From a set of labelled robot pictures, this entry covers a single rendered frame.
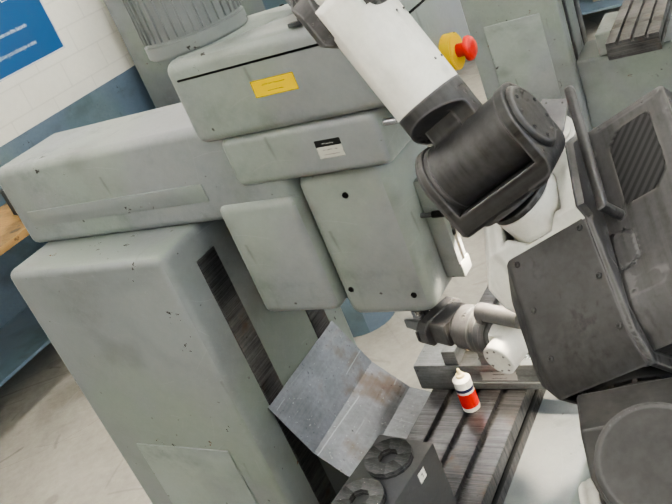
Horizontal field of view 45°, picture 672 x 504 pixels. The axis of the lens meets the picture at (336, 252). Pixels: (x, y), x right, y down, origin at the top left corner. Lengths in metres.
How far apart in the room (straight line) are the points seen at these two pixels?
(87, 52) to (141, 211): 5.06
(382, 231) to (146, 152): 0.50
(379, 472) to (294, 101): 0.66
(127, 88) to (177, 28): 5.44
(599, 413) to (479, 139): 0.32
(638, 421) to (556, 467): 0.97
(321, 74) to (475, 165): 0.44
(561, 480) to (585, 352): 0.81
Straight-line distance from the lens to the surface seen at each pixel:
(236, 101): 1.43
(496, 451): 1.73
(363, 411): 1.97
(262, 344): 1.82
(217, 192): 1.59
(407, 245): 1.45
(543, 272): 1.00
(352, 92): 1.30
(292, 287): 1.61
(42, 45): 6.50
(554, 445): 1.82
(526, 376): 1.83
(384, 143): 1.34
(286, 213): 1.50
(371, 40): 0.96
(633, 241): 0.97
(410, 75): 0.95
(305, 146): 1.41
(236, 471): 1.93
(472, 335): 1.53
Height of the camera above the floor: 2.10
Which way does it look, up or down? 25 degrees down
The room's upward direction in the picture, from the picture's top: 23 degrees counter-clockwise
